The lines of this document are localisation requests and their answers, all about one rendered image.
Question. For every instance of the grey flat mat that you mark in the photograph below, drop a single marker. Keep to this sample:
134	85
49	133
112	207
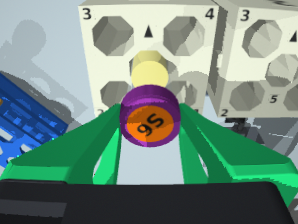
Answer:
42	52

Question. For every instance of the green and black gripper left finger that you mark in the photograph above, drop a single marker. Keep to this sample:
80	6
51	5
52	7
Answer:
72	156

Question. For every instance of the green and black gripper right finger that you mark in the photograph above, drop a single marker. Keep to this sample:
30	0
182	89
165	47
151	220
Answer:
230	157

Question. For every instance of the blue sample rack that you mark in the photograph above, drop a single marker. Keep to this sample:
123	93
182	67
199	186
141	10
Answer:
17	112

